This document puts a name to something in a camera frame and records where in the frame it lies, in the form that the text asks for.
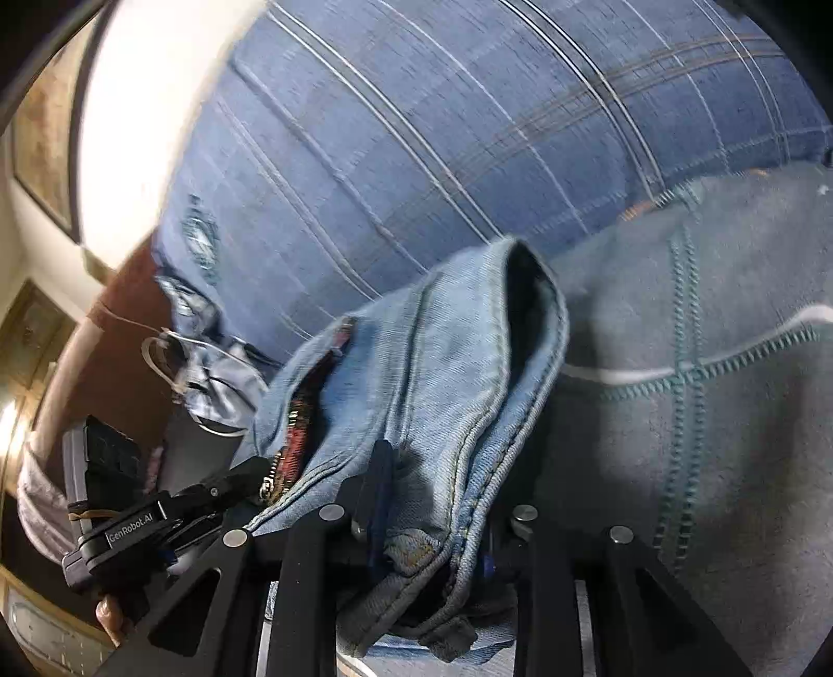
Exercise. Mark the framed wall picture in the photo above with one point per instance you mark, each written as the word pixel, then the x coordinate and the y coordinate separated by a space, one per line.
pixel 45 143

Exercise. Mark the brown wooden headboard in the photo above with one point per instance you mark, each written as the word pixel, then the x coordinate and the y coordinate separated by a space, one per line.
pixel 110 364

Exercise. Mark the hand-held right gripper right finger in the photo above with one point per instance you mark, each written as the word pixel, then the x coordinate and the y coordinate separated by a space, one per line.
pixel 546 586

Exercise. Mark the person's left forearm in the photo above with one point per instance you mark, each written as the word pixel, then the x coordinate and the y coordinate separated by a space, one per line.
pixel 39 514

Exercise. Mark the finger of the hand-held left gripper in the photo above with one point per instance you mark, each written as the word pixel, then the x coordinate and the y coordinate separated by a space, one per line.
pixel 237 485

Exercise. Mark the blue plaid blanket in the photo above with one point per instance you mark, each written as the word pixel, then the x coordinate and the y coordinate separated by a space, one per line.
pixel 423 130

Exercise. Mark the wooden framed panel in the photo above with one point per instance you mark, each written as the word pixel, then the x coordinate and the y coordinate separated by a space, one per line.
pixel 32 332

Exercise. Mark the grey stitched blanket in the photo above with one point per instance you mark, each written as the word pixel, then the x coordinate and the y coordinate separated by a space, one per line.
pixel 716 423

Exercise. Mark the light blue denim pants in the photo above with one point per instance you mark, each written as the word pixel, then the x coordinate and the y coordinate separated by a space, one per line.
pixel 423 364

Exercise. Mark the person's left hand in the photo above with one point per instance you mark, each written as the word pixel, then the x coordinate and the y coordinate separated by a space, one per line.
pixel 114 622

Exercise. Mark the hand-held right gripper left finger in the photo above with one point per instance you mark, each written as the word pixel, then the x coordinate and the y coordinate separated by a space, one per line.
pixel 381 501

